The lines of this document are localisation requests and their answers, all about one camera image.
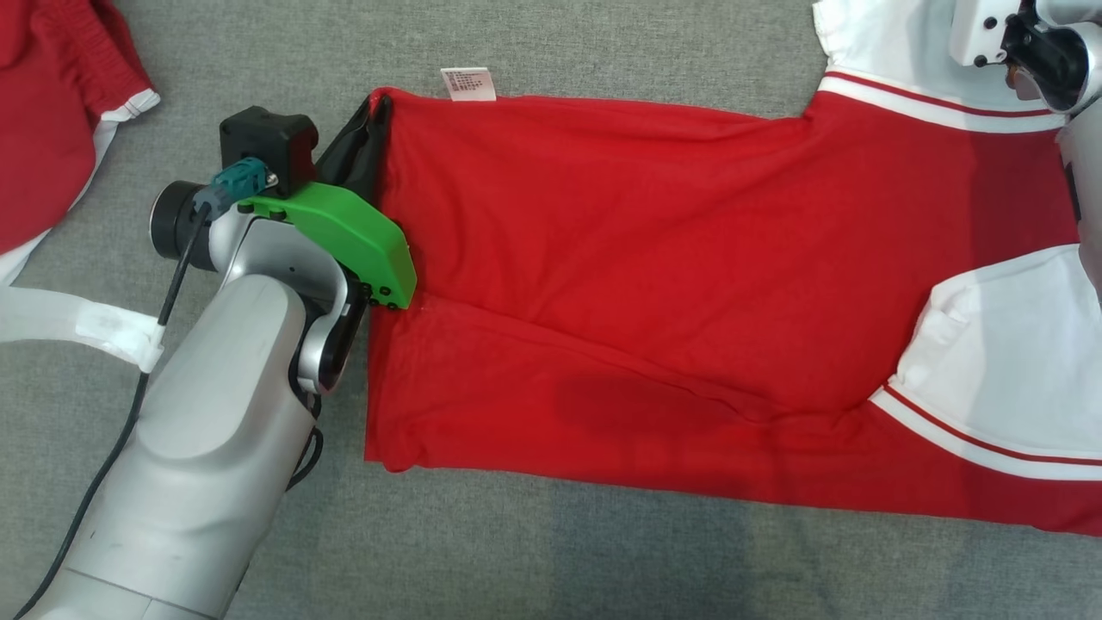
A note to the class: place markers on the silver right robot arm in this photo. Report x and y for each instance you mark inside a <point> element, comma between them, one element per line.
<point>1086,172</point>

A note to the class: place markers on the red jersey with white hem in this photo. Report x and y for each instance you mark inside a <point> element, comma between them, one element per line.
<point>43,129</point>

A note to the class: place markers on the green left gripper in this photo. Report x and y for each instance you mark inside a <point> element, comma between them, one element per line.
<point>362,241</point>

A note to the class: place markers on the white tape strip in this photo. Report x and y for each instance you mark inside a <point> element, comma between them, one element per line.
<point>86,323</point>

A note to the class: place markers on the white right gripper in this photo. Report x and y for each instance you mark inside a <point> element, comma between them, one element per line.
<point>977,30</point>

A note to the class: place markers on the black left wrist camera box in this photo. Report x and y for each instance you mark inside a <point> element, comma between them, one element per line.
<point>263,142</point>

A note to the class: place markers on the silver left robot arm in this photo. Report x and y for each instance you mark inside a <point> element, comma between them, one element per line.
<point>215,448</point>

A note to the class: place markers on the red jersey with white sleeves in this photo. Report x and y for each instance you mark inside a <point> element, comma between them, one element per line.
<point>646,258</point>

